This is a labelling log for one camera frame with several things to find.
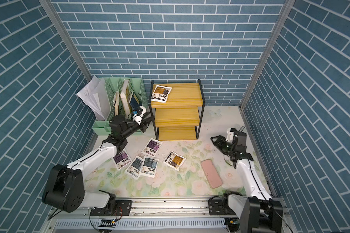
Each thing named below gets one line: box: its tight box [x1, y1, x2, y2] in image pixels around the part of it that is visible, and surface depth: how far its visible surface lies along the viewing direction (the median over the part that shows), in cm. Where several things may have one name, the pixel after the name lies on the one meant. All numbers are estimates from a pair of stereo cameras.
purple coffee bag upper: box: [140, 137, 164, 158], surface depth 98 cm
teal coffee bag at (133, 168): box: [124, 155, 144, 180], surface depth 88 cm
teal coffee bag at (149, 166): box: [139, 155, 160, 178], surface depth 88 cm
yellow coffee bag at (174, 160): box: [162, 150, 187, 171], surface depth 91 cm
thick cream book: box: [120, 79, 132, 119], surface depth 97 cm
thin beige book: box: [113, 90, 120, 117], surface depth 98 cm
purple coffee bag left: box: [112, 149, 133, 171], surface depth 90 cm
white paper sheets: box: [75, 75, 112, 121], surface depth 95 cm
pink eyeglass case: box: [200, 158, 223, 189], surface depth 86 cm
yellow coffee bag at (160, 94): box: [151, 84, 173, 103], surface depth 79 cm
